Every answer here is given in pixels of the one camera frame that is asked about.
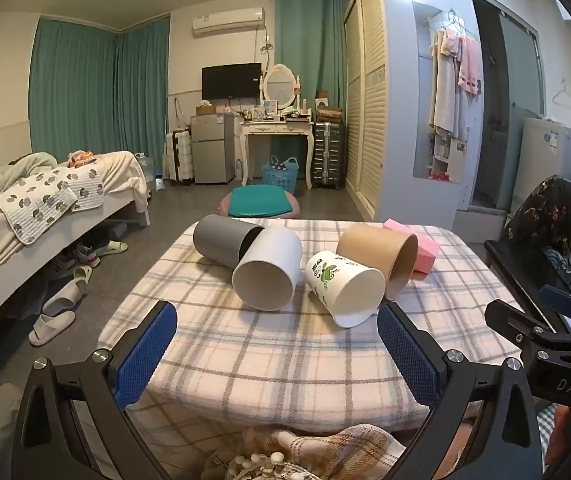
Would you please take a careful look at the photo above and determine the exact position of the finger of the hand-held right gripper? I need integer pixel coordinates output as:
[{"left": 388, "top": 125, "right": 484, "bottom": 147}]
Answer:
[
  {"left": 484, "top": 299, "right": 562, "bottom": 347},
  {"left": 538, "top": 284, "right": 571, "bottom": 317}
]

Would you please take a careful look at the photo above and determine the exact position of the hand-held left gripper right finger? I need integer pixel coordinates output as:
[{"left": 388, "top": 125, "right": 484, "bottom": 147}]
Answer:
[{"left": 376, "top": 304, "right": 544, "bottom": 480}]

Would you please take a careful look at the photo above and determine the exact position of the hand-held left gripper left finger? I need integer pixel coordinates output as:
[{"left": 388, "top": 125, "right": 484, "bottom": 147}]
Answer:
[{"left": 11, "top": 301, "right": 178, "bottom": 480}]

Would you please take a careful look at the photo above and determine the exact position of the white paper cup green print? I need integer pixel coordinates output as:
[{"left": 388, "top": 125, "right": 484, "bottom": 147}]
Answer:
[{"left": 305, "top": 250, "right": 385, "bottom": 329}]

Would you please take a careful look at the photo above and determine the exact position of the brown cardboard cup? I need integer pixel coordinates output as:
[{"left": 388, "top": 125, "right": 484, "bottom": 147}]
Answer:
[{"left": 336, "top": 223, "right": 419, "bottom": 302}]

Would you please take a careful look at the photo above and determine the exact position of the grey cup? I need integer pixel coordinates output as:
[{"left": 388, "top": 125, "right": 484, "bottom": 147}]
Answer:
[{"left": 192, "top": 214, "right": 265, "bottom": 267}]

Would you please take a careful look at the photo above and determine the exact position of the black chair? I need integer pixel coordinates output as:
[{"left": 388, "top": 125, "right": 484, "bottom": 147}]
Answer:
[{"left": 484, "top": 239, "right": 566, "bottom": 321}]

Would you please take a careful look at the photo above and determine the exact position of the floral dark cloth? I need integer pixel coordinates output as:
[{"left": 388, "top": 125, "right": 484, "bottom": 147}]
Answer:
[{"left": 508, "top": 176, "right": 571, "bottom": 306}]

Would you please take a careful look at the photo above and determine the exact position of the white slipper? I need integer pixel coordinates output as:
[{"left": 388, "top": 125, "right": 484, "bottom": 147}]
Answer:
[
  {"left": 42, "top": 277, "right": 88, "bottom": 317},
  {"left": 29, "top": 310, "right": 76, "bottom": 347}
]

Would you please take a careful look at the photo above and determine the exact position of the pink box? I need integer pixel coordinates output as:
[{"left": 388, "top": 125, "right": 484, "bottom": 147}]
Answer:
[{"left": 383, "top": 218, "right": 439, "bottom": 275}]

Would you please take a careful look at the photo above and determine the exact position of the sneaker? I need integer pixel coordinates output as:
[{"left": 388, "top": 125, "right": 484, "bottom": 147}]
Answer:
[{"left": 74, "top": 244, "right": 102, "bottom": 269}]

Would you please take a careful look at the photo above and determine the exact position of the plaid tablecloth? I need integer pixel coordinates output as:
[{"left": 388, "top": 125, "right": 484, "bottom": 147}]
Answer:
[{"left": 98, "top": 217, "right": 523, "bottom": 448}]

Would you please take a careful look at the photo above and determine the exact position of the white washing machine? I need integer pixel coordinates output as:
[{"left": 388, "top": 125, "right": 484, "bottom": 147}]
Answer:
[{"left": 510, "top": 117, "right": 571, "bottom": 212}]

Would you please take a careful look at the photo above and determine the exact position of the white bed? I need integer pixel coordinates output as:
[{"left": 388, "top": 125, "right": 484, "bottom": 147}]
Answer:
[{"left": 0, "top": 150, "right": 152, "bottom": 347}]

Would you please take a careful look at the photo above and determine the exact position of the clear water jug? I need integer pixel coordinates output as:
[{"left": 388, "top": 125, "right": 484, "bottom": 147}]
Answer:
[{"left": 135, "top": 152, "right": 156, "bottom": 191}]

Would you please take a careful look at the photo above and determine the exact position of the leaf print quilt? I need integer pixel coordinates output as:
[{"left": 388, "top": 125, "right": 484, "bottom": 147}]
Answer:
[{"left": 0, "top": 165, "right": 105, "bottom": 246}]

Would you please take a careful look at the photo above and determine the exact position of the white suitcase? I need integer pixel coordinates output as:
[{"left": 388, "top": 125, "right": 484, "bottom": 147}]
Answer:
[{"left": 165, "top": 130, "right": 194, "bottom": 183}]

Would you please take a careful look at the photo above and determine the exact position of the grey mini fridge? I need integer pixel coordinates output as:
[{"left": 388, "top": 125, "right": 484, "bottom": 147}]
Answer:
[{"left": 190, "top": 113, "right": 236, "bottom": 184}]

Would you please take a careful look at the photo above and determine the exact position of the dark ribbed suitcase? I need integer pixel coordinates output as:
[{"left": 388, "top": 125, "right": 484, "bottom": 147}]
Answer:
[{"left": 312, "top": 121, "right": 345, "bottom": 190}]

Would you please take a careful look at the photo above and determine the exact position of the blue laundry basket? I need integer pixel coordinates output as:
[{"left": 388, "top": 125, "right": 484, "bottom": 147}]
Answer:
[{"left": 262, "top": 156, "right": 299, "bottom": 194}]

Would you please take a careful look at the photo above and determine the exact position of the white hanging robe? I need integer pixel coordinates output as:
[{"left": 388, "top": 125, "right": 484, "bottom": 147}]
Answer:
[{"left": 429, "top": 30, "right": 471, "bottom": 142}]

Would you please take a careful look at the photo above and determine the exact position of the pink hanging towel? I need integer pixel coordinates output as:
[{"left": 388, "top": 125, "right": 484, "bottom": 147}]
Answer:
[{"left": 458, "top": 35, "right": 482, "bottom": 96}]

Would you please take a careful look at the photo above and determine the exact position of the white dressing table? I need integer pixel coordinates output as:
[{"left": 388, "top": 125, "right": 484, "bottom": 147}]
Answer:
[{"left": 239, "top": 119, "right": 315, "bottom": 191}]

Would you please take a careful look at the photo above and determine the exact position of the white louvred wardrobe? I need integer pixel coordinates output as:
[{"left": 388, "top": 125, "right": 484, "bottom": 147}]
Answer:
[{"left": 343, "top": 0, "right": 392, "bottom": 213}]

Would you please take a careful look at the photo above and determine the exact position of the brown boxes stack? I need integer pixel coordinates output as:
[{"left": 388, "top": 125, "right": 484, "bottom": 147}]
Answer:
[{"left": 315, "top": 92, "right": 344, "bottom": 122}]

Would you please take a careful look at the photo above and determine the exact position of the wide green curtain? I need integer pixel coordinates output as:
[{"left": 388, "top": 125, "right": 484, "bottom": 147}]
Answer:
[{"left": 29, "top": 15, "right": 171, "bottom": 158}]

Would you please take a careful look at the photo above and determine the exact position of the black television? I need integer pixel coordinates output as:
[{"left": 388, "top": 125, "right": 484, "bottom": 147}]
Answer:
[{"left": 202, "top": 63, "right": 262, "bottom": 99}]

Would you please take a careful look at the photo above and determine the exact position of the oval white mirror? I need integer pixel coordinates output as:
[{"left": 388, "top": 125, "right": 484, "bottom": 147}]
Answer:
[{"left": 261, "top": 63, "right": 301, "bottom": 108}]

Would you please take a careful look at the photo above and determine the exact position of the narrow green curtain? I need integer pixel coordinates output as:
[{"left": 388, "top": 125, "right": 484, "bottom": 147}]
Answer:
[{"left": 274, "top": 0, "right": 349, "bottom": 122}]

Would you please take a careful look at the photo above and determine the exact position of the white air conditioner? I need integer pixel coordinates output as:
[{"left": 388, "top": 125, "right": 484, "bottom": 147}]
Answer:
[{"left": 192, "top": 7, "right": 265, "bottom": 37}]

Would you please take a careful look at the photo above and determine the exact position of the white bead string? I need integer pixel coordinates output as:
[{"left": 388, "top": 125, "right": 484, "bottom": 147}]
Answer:
[{"left": 225, "top": 452, "right": 286, "bottom": 480}]

